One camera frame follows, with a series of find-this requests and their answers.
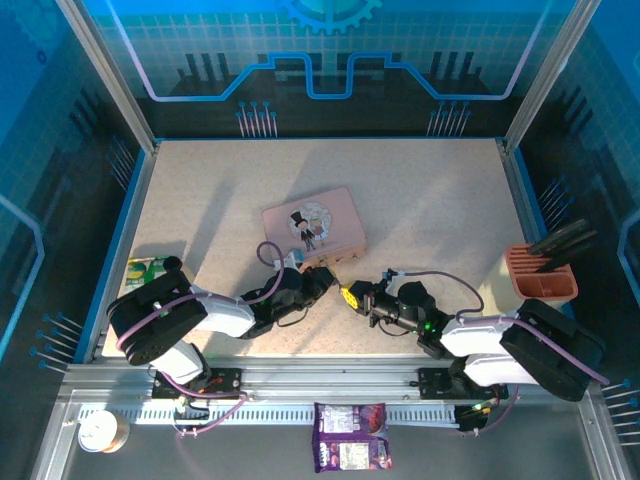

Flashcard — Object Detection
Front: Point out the pink tin box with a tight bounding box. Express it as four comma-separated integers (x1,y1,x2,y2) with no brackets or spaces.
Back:
261,186,369,274

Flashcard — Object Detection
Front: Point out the purple snack packet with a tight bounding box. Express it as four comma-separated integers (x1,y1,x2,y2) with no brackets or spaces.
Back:
311,433,394,474
313,402,387,437

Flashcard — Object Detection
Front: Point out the orange knife holder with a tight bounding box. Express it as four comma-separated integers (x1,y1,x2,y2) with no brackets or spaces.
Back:
478,243,580,314

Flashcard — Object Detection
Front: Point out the green snack packet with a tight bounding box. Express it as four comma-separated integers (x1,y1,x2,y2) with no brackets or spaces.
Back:
123,255,172,296

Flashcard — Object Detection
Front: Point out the black knife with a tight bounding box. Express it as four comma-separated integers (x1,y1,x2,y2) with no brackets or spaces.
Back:
536,242,597,274
533,229,599,266
527,218,589,254

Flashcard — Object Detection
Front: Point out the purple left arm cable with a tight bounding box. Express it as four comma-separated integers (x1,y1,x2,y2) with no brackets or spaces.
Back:
115,241,287,439

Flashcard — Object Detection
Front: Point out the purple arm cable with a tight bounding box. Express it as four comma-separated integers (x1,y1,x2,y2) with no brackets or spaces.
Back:
115,241,287,439
399,269,611,439

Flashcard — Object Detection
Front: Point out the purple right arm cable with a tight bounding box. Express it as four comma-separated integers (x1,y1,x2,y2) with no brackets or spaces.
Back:
399,269,611,439

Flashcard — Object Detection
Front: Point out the aluminium rail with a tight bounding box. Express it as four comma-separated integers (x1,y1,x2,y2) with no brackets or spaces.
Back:
59,355,601,404

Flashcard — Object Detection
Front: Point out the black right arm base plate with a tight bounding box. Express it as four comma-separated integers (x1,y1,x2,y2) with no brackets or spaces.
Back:
417,367,510,401

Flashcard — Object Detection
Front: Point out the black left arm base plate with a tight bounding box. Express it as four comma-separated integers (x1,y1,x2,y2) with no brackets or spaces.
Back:
151,367,245,401

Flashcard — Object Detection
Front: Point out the white slotted cable duct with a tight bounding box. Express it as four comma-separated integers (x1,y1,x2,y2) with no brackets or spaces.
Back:
78,403,464,427

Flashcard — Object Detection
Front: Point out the aluminium frame post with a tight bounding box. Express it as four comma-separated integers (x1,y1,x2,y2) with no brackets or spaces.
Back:
53,0,160,155
503,0,599,151

